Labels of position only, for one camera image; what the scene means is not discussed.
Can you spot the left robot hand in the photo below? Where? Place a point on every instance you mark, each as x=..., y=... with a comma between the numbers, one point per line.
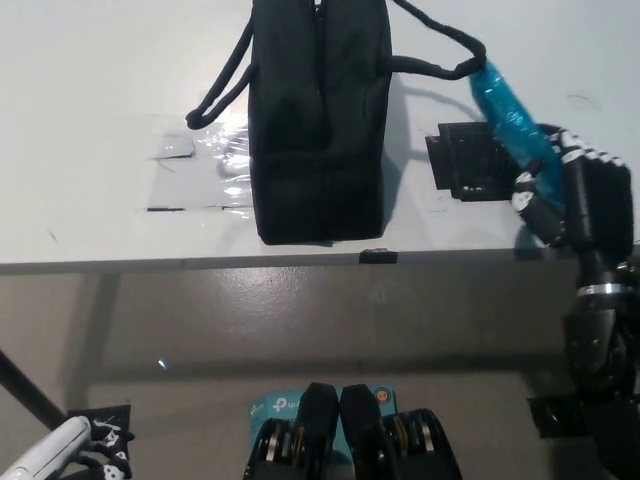
x=115, y=462

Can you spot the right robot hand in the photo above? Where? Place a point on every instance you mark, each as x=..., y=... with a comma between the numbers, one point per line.
x=610, y=200

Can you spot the blue plate stack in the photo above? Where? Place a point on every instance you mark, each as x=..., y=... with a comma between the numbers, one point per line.
x=510, y=120

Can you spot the black fabric handbag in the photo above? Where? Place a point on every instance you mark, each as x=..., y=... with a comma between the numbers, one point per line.
x=315, y=175

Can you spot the black floor tape patch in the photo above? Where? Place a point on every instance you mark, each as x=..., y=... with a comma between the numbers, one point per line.
x=117, y=411
x=547, y=417

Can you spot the black table leg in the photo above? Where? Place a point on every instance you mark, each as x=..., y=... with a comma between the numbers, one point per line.
x=25, y=387

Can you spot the large black tape patch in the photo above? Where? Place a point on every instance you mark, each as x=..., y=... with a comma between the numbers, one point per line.
x=465, y=160

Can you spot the teal tp-link box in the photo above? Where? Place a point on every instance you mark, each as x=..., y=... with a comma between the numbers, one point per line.
x=272, y=404

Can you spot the clear tape sheet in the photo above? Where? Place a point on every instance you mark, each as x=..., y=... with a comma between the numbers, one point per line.
x=200, y=180

